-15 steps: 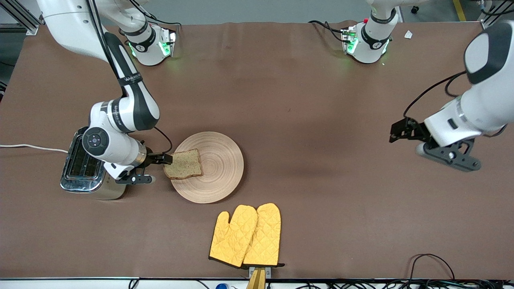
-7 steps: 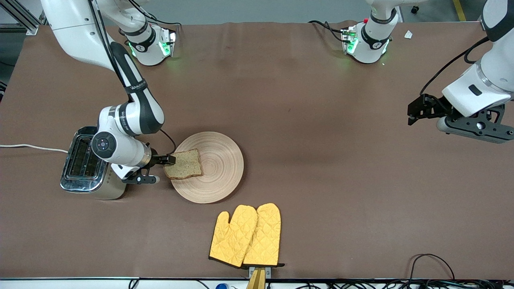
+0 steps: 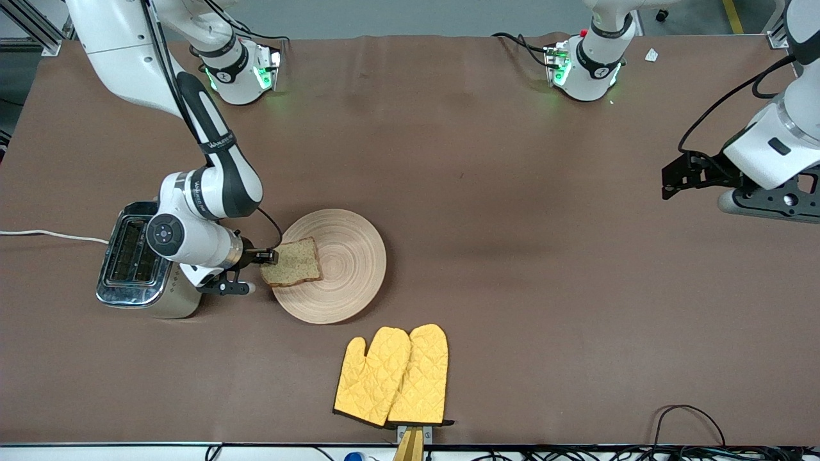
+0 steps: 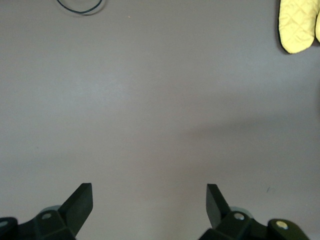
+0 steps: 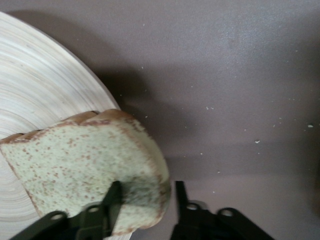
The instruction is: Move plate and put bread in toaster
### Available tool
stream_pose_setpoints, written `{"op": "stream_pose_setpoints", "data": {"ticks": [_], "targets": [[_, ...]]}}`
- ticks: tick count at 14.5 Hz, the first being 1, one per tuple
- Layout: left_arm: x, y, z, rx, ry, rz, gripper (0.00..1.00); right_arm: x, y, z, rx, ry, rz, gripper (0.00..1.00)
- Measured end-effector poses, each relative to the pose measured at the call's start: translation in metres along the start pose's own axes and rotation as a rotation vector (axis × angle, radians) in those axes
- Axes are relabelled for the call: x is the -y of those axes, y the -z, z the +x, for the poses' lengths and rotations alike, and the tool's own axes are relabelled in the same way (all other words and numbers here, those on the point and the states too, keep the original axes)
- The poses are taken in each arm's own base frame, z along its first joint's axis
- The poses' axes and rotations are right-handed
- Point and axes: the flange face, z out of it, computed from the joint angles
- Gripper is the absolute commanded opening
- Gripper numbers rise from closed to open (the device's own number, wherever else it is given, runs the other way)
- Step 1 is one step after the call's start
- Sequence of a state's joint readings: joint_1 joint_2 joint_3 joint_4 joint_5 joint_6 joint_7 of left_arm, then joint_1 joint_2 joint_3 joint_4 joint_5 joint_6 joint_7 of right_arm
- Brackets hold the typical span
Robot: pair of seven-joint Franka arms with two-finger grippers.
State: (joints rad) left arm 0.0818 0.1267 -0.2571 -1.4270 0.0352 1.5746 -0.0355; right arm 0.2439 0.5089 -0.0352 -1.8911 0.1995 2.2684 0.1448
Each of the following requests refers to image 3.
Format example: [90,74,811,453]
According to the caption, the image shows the yellow quilted oven mitt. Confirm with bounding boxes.
[386,323,450,426]
[332,327,412,428]

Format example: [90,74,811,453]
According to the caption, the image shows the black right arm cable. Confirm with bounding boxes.
[142,0,284,252]

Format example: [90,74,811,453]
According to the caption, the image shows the black base cable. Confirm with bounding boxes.
[492,32,552,68]
[227,22,287,65]

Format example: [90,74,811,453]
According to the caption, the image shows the black cable tangle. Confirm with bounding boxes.
[426,445,820,461]

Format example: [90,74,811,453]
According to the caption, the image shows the chrome two-slot toaster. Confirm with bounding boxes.
[95,200,204,319]

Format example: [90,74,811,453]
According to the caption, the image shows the black looped cable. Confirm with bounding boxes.
[652,404,728,449]

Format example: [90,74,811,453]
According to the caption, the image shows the wooden stick with bracket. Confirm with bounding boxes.
[392,425,433,461]

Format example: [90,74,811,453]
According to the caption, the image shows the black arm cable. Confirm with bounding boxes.
[678,54,798,154]
[142,0,284,252]

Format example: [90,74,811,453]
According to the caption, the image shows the aluminium frame profile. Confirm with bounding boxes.
[0,0,65,57]
[766,0,795,51]

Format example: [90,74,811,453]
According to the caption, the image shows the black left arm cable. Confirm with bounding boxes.
[678,54,798,154]

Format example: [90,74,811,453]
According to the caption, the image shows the white toaster power cable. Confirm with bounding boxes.
[0,229,111,245]

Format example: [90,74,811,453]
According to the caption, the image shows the round wooden plate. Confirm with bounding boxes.
[271,208,388,325]

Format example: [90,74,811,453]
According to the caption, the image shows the black right base cable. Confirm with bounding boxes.
[227,22,287,65]

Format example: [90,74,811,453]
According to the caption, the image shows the black left base cable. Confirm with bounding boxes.
[492,32,552,68]

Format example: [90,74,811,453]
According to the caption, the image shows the brown bread slice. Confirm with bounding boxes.
[260,236,323,287]

